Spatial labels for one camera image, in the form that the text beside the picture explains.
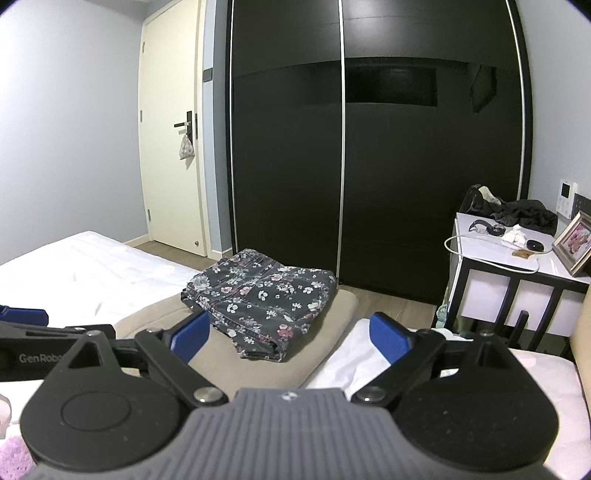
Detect dark floral pants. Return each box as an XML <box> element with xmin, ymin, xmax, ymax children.
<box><xmin>180</xmin><ymin>248</ymin><xmax>339</xmax><ymax>363</ymax></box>

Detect beige folded garment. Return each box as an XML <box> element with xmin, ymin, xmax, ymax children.
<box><xmin>112</xmin><ymin>290</ymin><xmax>360</xmax><ymax>389</ymax></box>

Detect cream door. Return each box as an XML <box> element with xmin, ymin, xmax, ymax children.
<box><xmin>137</xmin><ymin>0</ymin><xmax>218</xmax><ymax>258</ymax></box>

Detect black sliding wardrobe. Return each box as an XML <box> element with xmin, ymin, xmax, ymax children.
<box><xmin>225</xmin><ymin>0</ymin><xmax>532</xmax><ymax>308</ymax></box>

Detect black door handle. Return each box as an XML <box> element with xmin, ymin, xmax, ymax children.
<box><xmin>174</xmin><ymin>111</ymin><xmax>197</xmax><ymax>139</ymax></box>

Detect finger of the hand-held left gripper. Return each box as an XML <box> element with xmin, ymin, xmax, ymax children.
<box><xmin>0</xmin><ymin>305</ymin><xmax>50</xmax><ymax>329</ymax></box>

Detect black clothing heap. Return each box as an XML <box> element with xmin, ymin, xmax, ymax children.
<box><xmin>461</xmin><ymin>184</ymin><xmax>559</xmax><ymax>234</ymax></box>

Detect silver picture frame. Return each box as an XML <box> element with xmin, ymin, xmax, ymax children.
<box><xmin>551</xmin><ymin>211</ymin><xmax>591</xmax><ymax>278</ymax></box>

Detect beige headboard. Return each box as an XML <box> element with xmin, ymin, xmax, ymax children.
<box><xmin>567</xmin><ymin>282</ymin><xmax>591</xmax><ymax>370</ymax></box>

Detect bed with dotted sheet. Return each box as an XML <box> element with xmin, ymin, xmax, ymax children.
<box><xmin>0</xmin><ymin>230</ymin><xmax>580</xmax><ymax>480</ymax></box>

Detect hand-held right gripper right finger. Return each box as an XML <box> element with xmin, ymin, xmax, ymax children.
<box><xmin>349</xmin><ymin>311</ymin><xmax>541</xmax><ymax>407</ymax></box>

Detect black wristwatch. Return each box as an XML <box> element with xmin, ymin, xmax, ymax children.
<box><xmin>468</xmin><ymin>220</ymin><xmax>506</xmax><ymax>237</ymax></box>

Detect white nightstand black frame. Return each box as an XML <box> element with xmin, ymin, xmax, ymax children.
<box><xmin>444</xmin><ymin>212</ymin><xmax>591</xmax><ymax>354</ymax></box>

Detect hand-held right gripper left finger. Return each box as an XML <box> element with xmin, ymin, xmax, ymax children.
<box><xmin>44</xmin><ymin>309</ymin><xmax>229</xmax><ymax>407</ymax></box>

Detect white cable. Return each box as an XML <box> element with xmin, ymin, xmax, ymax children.
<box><xmin>444</xmin><ymin>232</ymin><xmax>543</xmax><ymax>275</ymax></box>

